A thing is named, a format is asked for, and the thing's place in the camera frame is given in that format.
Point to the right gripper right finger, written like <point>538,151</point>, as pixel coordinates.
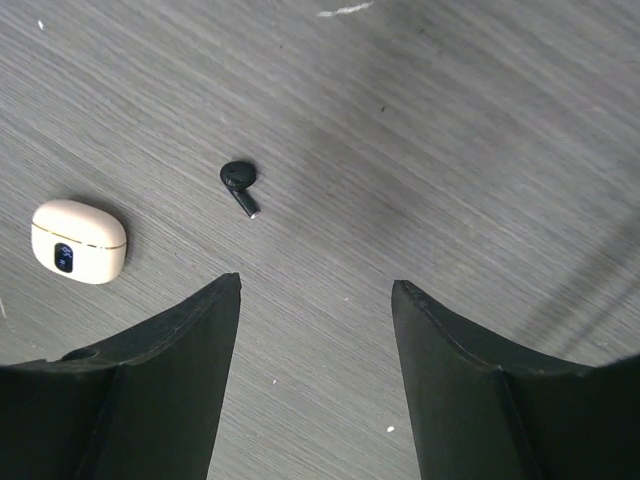
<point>482,406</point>

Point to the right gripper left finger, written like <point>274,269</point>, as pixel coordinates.
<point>142,404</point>

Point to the beige earbud charging case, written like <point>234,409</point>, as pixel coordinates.
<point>78,241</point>

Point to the black earbud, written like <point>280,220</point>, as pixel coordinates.
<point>238,176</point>

